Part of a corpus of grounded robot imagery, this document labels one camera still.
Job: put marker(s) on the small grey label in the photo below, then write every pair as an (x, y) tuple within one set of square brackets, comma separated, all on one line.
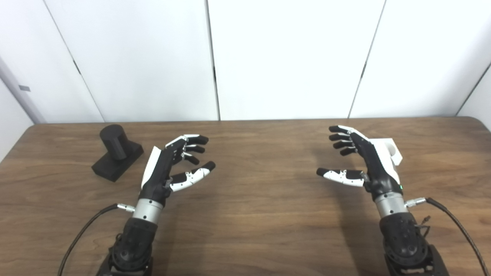
[(24, 88)]

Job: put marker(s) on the black peg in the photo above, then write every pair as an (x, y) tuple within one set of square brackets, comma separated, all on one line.
[(115, 147)]

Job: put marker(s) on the white square piece with hole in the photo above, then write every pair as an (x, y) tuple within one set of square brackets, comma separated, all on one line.
[(395, 156)]

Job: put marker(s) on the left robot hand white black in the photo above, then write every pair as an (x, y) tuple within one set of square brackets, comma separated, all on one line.
[(155, 180)]

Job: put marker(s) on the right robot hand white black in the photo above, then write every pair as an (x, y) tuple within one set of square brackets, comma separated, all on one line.
[(378, 172)]

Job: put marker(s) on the grey wall post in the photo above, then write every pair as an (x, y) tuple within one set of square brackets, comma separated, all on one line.
[(30, 107)]

